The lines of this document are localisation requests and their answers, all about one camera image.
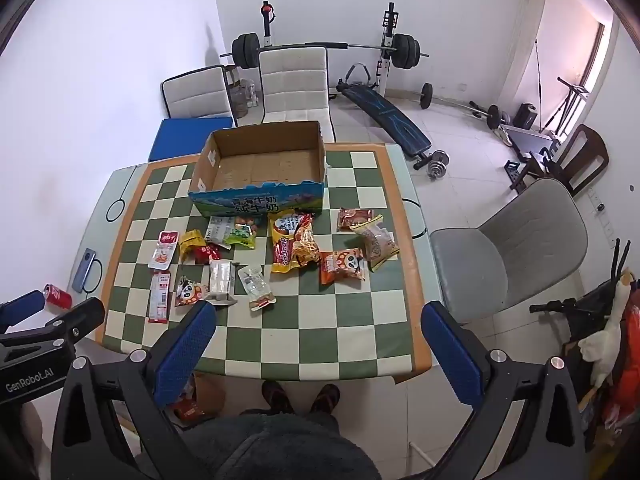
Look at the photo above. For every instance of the clear nut snack packet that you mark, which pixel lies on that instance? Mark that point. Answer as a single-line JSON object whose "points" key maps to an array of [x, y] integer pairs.
{"points": [[256, 285]]}

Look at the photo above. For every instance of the person's left forearm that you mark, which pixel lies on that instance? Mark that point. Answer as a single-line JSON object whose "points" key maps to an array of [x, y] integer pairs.
{"points": [[32, 440]]}

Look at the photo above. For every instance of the dark wooden chair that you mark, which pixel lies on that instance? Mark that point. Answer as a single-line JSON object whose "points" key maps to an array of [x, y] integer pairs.
{"points": [[582, 157]]}

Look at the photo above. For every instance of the red soda can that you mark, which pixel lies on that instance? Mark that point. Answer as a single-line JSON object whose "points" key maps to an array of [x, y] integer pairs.
{"points": [[57, 296]]}

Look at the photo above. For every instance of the grey usb hub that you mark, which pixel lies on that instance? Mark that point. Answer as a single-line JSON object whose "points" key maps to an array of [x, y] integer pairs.
{"points": [[85, 266]]}

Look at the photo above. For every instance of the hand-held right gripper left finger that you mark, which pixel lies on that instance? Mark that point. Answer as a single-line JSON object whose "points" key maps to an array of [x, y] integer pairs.
{"points": [[185, 352]]}

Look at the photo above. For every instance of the grey shell chair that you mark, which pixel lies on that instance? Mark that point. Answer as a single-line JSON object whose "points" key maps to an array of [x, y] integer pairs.
{"points": [[510, 255]]}

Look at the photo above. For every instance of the black tripod stand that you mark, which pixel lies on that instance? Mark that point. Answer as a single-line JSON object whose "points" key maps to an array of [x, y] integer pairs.
{"points": [[567, 102]]}

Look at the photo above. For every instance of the green snack packet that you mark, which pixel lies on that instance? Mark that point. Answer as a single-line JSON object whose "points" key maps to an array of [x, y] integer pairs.
{"points": [[242, 234]]}

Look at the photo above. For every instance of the blue sit-up bench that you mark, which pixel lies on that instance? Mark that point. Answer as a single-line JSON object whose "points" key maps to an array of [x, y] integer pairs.
{"points": [[395, 120]]}

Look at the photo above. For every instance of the clear yellow-edged bread packet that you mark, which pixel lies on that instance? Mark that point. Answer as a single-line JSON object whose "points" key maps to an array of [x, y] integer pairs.
{"points": [[377, 245]]}

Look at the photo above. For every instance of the curl bar with plates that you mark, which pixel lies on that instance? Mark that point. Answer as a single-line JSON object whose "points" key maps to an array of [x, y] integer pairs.
{"points": [[426, 96]]}

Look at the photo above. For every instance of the black scooter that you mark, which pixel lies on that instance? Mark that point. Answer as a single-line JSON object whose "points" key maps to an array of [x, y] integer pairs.
{"points": [[560, 306]]}

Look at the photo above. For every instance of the black treadmill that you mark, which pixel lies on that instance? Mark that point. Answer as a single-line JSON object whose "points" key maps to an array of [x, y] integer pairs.
{"points": [[530, 142]]}

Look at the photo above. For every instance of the black speaker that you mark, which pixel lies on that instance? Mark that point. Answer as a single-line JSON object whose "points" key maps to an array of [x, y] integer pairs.
{"points": [[526, 115]]}

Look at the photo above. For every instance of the person's dark trousers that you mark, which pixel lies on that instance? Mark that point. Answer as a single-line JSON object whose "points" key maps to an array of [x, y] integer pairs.
{"points": [[280, 452]]}

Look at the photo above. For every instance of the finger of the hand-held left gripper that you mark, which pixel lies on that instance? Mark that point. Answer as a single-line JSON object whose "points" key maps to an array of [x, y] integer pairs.
{"points": [[77, 320], [22, 305]]}

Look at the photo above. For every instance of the person's right shoe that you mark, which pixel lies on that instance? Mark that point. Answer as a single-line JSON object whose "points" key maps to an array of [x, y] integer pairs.
{"points": [[325, 397]]}

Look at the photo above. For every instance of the brown wooden stool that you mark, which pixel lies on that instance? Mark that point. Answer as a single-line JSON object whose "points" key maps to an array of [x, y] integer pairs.
{"points": [[231, 76]]}

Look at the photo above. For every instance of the orange noodle snack bag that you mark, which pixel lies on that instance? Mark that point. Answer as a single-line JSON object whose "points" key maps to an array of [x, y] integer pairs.
{"points": [[306, 242]]}

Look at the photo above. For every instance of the small panda snack packet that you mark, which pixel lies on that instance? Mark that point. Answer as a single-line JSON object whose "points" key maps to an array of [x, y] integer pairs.
{"points": [[189, 292]]}

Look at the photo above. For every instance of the small yellow snack packet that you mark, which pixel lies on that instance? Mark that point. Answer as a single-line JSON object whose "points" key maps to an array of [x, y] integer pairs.
{"points": [[191, 241]]}

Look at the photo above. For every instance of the black barbell with plates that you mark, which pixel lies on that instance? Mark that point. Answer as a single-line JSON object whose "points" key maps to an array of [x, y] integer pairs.
{"points": [[247, 51]]}

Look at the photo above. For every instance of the white cushioned chair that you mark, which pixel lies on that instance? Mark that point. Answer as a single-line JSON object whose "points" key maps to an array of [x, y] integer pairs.
{"points": [[197, 97], [295, 90]]}

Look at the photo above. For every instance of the person's shoe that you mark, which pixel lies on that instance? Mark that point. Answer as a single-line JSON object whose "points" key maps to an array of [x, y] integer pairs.
{"points": [[277, 397], [325, 397]]}

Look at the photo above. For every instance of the cardboard box with red packets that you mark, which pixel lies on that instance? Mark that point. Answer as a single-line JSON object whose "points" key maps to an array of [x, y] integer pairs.
{"points": [[197, 402]]}

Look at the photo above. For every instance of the white plush goose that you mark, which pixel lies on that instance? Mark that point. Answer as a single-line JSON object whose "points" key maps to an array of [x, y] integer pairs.
{"points": [[607, 330]]}

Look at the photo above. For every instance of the silver snack packet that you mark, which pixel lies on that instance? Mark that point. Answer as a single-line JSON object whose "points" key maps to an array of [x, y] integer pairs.
{"points": [[217, 227]]}

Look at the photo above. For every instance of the small red snack packet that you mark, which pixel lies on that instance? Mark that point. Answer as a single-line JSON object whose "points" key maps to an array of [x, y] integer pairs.
{"points": [[206, 254]]}

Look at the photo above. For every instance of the large yellow snack bag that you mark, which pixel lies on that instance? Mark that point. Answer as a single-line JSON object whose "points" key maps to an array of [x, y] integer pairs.
{"points": [[281, 247]]}

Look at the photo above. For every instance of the blue folded mat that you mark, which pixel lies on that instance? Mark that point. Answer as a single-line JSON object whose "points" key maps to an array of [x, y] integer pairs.
{"points": [[187, 137]]}

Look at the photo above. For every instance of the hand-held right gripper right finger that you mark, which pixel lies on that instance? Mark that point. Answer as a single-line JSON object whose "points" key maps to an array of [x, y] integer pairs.
{"points": [[450, 355]]}

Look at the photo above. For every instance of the white clear snack packet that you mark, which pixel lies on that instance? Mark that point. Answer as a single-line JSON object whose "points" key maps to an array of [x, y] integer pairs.
{"points": [[221, 280]]}

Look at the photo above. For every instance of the long red white snack packet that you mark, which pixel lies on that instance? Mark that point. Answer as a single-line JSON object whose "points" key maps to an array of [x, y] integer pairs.
{"points": [[160, 296]]}

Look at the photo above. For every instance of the chrome dumbbell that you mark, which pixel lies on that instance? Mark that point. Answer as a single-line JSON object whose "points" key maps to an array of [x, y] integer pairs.
{"points": [[437, 162]]}

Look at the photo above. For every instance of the red and white snack packet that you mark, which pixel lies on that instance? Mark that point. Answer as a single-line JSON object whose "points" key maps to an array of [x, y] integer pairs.
{"points": [[164, 250]]}

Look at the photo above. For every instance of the orange panda snack packet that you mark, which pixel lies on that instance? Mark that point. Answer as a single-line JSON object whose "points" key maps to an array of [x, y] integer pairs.
{"points": [[342, 266]]}

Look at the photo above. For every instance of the brown red snack packet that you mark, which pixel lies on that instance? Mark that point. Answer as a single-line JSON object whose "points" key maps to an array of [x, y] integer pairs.
{"points": [[352, 219]]}

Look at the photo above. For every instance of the white barbell rack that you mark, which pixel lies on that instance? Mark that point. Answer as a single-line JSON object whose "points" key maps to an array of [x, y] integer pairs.
{"points": [[387, 45]]}

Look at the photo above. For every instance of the person's left shoe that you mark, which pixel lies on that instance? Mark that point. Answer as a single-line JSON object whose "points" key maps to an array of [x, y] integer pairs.
{"points": [[277, 397]]}

